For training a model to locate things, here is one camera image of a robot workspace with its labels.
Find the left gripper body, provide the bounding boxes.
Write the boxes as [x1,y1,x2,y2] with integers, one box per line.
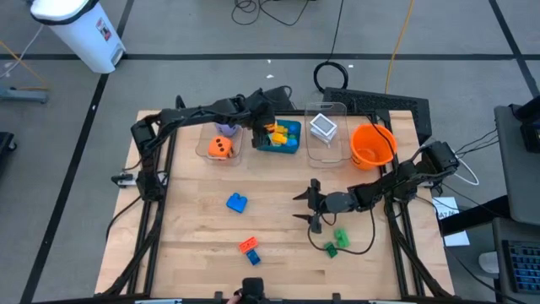
[248,110,278,149]

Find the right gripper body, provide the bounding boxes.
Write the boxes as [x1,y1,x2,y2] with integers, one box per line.
[306,178,358,234]

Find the purple foam dice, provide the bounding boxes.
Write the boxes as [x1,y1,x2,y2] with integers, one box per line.
[215,122,241,137]

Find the green studded toy block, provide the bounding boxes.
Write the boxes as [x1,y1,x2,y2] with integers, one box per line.
[333,228,351,249]

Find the orange foam dice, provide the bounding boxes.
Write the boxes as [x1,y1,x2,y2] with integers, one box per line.
[207,134,235,160]

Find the orange long brick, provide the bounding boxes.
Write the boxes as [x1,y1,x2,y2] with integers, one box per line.
[238,236,260,254]

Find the blue two-stud block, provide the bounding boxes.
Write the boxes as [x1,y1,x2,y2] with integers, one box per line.
[225,193,249,214]

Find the black flat panel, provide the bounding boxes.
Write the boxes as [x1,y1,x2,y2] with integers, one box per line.
[263,85,296,111]

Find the teal plastic bin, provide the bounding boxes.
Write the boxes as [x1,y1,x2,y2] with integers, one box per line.
[255,118,303,155]

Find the clear plastic container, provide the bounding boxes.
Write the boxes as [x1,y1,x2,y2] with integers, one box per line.
[303,100,354,169]
[196,120,248,166]

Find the orange pumpkin bucket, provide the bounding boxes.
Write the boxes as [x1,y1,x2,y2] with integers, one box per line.
[349,122,398,171]

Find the black handheld controller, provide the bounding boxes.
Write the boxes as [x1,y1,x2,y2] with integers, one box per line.
[240,277,266,304]

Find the white paper sheet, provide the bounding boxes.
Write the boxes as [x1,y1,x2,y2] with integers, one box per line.
[432,196,461,220]
[442,230,472,248]

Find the white computer mouse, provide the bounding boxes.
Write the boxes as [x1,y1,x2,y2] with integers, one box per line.
[478,251,501,274]

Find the dark grey desk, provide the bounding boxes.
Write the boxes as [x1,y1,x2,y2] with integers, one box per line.
[491,217,540,304]

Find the white trash bin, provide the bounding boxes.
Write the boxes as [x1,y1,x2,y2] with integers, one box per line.
[29,0,127,75]

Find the computer keyboard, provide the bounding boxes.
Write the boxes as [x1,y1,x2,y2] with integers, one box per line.
[501,239,540,296]

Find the black desk device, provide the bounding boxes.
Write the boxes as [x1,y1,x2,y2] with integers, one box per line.
[510,95,540,154]

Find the grey floor stand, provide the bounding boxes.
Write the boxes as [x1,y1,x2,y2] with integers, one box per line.
[0,86,51,105]

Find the black floor object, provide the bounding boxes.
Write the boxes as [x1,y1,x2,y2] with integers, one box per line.
[0,131,18,153]

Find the black table frame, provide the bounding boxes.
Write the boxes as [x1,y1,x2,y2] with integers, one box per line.
[100,95,455,304]

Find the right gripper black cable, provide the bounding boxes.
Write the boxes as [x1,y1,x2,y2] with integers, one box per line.
[306,206,377,256]

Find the coiled black cable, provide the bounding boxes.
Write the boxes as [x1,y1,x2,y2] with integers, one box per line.
[312,0,350,95]

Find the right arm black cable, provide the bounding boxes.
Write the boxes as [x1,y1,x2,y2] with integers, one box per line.
[357,110,423,166]

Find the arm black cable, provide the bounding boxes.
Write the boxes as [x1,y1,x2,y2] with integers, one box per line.
[357,110,423,166]
[105,196,143,242]

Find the black floor cable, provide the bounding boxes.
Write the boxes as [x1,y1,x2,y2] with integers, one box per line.
[230,0,313,26]

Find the white cable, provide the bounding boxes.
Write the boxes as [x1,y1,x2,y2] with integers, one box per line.
[453,155,481,187]

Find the black cable bundle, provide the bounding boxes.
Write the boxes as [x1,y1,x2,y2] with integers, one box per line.
[459,128,500,164]

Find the yellow floor cable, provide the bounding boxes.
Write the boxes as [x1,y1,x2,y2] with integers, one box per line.
[384,0,418,95]

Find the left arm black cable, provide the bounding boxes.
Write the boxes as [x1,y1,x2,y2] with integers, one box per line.
[105,196,143,242]

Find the orange thin cable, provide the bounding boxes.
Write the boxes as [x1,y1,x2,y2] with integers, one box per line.
[0,40,43,81]

